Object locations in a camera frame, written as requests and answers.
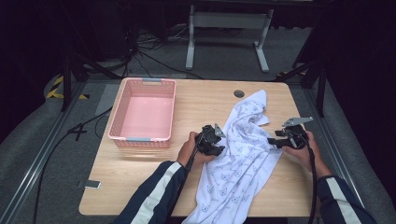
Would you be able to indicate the person's left hand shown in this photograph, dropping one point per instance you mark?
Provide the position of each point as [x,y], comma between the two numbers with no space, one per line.
[190,149]

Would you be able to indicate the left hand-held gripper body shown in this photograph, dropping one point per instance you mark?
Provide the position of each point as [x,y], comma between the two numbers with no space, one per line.
[209,138]

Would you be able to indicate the person's right hand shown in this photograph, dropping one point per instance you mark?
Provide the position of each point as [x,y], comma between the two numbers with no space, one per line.
[306,155]

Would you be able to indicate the pink perforated plastic basket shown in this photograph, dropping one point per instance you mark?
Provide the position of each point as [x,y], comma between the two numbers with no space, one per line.
[146,115]

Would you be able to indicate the grey metal stand frame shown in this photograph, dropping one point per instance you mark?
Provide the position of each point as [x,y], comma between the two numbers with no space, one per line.
[230,20]

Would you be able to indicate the black tripod stand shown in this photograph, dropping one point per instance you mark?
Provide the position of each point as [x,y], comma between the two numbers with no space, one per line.
[320,87]
[67,77]

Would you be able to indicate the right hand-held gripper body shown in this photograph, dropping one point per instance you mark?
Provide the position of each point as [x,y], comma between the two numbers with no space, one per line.
[295,137]

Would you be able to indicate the white patterned cloth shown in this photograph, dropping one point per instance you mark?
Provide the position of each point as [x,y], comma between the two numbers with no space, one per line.
[233,168]

